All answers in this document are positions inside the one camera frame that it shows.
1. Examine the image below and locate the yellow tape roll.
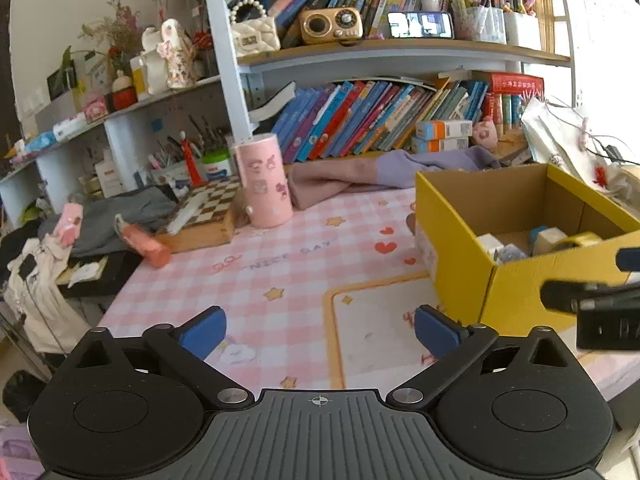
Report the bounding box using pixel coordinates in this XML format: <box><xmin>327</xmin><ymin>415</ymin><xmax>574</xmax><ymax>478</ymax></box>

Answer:
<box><xmin>551</xmin><ymin>232</ymin><xmax>602</xmax><ymax>252</ymax></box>

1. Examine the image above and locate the white charger plug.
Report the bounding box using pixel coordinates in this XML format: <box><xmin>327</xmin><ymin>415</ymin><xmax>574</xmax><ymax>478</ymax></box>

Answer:
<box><xmin>476</xmin><ymin>233</ymin><xmax>504</xmax><ymax>262</ymax></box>

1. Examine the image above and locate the beige foam block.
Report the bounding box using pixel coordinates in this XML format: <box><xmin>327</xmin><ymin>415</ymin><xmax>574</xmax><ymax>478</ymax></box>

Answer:
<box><xmin>532</xmin><ymin>228</ymin><xmax>567</xmax><ymax>256</ymax></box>

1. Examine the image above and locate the blue object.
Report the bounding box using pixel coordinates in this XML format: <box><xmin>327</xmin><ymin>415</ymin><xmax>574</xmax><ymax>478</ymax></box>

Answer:
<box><xmin>528</xmin><ymin>226</ymin><xmax>548</xmax><ymax>244</ymax></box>

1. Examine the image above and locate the orange pink bottle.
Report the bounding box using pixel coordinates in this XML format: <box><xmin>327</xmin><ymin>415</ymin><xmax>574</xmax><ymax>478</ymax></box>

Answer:
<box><xmin>114</xmin><ymin>214</ymin><xmax>171</xmax><ymax>269</ymax></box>

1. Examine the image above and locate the wooden chess board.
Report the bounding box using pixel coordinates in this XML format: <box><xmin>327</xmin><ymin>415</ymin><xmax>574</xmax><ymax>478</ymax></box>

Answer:
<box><xmin>154</xmin><ymin>177</ymin><xmax>242</xmax><ymax>254</ymax></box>

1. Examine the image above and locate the pink checked tablecloth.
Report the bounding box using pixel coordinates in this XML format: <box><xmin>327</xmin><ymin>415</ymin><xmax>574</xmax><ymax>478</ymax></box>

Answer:
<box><xmin>96</xmin><ymin>184</ymin><xmax>640</xmax><ymax>401</ymax></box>

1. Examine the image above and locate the yellow cardboard box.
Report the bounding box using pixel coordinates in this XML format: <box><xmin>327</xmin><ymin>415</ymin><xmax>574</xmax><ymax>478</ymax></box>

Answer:
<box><xmin>416</xmin><ymin>164</ymin><xmax>639</xmax><ymax>336</ymax></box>

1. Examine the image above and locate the white tote bag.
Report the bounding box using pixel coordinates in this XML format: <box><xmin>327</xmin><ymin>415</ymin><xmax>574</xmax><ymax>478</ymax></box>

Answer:
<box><xmin>521</xmin><ymin>98</ymin><xmax>608</xmax><ymax>191</ymax></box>

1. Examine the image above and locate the grey clothing pile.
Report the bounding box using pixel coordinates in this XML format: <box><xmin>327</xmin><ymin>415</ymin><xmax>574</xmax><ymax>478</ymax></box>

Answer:
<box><xmin>38</xmin><ymin>186</ymin><xmax>177</xmax><ymax>258</ymax></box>

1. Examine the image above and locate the red figurine pen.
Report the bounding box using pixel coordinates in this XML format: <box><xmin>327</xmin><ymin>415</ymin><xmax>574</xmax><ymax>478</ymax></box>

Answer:
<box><xmin>180</xmin><ymin>130</ymin><xmax>205</xmax><ymax>188</ymax></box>

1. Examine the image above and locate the pink cylinder container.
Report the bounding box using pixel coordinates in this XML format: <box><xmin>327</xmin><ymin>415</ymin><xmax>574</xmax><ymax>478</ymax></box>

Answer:
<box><xmin>233</xmin><ymin>133</ymin><xmax>293</xmax><ymax>229</ymax></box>

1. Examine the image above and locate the pink pig plush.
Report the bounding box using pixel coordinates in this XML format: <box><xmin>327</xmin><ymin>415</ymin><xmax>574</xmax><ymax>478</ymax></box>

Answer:
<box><xmin>472</xmin><ymin>116</ymin><xmax>499</xmax><ymax>153</ymax></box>

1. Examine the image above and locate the orange white box lower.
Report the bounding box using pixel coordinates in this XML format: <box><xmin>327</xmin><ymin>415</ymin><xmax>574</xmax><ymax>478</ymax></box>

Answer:
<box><xmin>411</xmin><ymin>136</ymin><xmax>470</xmax><ymax>154</ymax></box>

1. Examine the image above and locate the orange white box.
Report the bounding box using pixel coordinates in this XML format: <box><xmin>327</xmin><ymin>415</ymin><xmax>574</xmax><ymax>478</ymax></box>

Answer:
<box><xmin>411</xmin><ymin>136</ymin><xmax>470</xmax><ymax>154</ymax></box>
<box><xmin>416</xmin><ymin>119</ymin><xmax>473</xmax><ymax>141</ymax></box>

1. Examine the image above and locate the pink purple cloth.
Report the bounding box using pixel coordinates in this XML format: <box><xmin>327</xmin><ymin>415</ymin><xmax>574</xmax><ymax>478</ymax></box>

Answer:
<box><xmin>288</xmin><ymin>145</ymin><xmax>501</xmax><ymax>210</ymax></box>

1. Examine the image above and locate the red thick dictionary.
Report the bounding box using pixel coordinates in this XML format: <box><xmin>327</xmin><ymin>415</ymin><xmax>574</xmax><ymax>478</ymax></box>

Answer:
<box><xmin>471</xmin><ymin>70</ymin><xmax>544</xmax><ymax>96</ymax></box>

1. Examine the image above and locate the orange white box upper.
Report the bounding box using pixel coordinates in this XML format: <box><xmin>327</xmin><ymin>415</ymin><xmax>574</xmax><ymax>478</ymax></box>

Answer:
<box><xmin>416</xmin><ymin>119</ymin><xmax>473</xmax><ymax>141</ymax></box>

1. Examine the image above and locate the white rabbit figurine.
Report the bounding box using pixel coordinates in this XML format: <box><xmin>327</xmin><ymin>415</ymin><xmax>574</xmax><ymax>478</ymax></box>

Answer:
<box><xmin>140</xmin><ymin>18</ymin><xmax>196</xmax><ymax>96</ymax></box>

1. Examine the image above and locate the smartphone showing video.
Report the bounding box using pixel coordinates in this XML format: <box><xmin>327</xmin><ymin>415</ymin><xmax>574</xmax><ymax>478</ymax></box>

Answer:
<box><xmin>387</xmin><ymin>11</ymin><xmax>454</xmax><ymax>39</ymax></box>

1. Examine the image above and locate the white quilted handbag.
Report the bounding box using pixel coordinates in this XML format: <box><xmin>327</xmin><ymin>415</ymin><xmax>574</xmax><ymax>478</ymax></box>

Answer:
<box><xmin>230</xmin><ymin>0</ymin><xmax>281</xmax><ymax>58</ymax></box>

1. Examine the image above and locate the gold retro radio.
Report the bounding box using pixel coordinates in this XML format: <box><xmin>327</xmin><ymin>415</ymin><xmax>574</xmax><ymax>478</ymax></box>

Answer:
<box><xmin>299</xmin><ymin>6</ymin><xmax>363</xmax><ymax>44</ymax></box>

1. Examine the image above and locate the white shelf post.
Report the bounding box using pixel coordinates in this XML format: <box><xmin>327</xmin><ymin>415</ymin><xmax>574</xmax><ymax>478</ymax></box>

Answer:
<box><xmin>206</xmin><ymin>0</ymin><xmax>253</xmax><ymax>144</ymax></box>

